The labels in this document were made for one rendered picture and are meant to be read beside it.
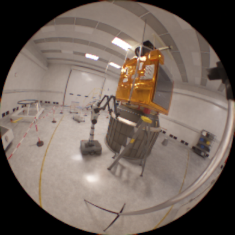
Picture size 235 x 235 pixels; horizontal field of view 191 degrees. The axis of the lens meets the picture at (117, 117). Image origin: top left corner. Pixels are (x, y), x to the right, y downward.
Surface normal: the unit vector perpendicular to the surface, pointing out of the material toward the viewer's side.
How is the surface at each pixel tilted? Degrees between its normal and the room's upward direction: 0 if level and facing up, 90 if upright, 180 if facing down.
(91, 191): 0
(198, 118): 90
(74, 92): 90
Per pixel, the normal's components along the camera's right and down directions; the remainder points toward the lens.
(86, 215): 0.24, -0.95
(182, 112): -0.83, -0.09
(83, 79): 0.50, 0.30
